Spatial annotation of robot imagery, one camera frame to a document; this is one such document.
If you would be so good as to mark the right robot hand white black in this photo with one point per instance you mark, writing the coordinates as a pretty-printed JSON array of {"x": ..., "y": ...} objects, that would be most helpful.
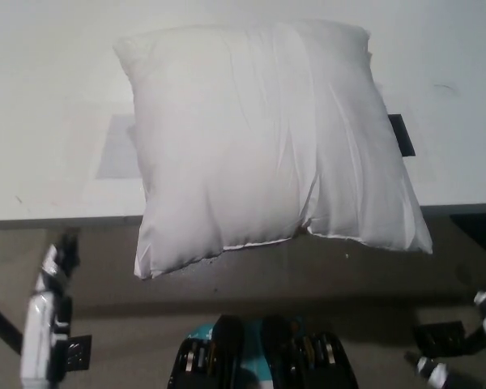
[{"x": 484, "y": 356}]

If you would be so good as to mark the white square pillow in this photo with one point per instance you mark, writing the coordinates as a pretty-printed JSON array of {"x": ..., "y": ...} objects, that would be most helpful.
[{"x": 259, "y": 154}]

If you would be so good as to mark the robot torso black teal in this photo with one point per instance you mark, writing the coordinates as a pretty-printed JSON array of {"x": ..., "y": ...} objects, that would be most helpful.
[{"x": 227, "y": 356}]

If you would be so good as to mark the black tape strip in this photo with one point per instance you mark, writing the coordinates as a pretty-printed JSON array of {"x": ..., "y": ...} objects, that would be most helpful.
[{"x": 402, "y": 135}]

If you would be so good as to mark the black diagonal table leg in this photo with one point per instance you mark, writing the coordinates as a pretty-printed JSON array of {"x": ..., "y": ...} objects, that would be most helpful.
[{"x": 2, "y": 324}]

